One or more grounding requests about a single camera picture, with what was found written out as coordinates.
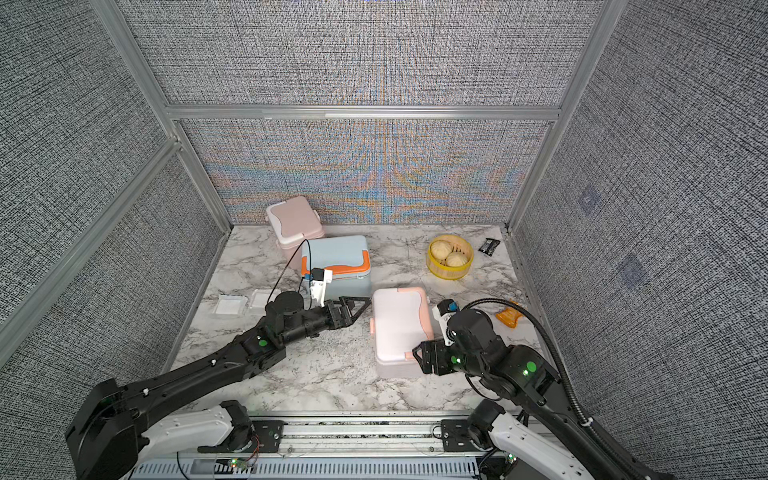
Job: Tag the yellow bamboo steamer basket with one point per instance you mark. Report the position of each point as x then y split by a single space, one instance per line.
439 269

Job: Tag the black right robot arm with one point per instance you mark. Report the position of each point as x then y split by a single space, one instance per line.
531 416

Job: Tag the aluminium front rail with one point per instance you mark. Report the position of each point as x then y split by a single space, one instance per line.
348 445

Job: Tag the white gauze packet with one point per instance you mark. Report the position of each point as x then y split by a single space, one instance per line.
230 305
260 298

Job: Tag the small black wrapper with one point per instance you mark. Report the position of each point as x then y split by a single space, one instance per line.
489 246

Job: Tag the pink first aid box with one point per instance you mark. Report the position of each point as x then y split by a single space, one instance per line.
293 221

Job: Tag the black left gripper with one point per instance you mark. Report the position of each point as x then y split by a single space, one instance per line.
345 319

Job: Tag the orange small object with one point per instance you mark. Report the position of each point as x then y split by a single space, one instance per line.
510 317

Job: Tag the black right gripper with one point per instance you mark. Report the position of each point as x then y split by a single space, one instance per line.
430 348

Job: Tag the blue orange first aid box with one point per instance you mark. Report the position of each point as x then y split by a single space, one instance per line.
348 258

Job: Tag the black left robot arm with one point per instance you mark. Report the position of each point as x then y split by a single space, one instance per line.
110 429

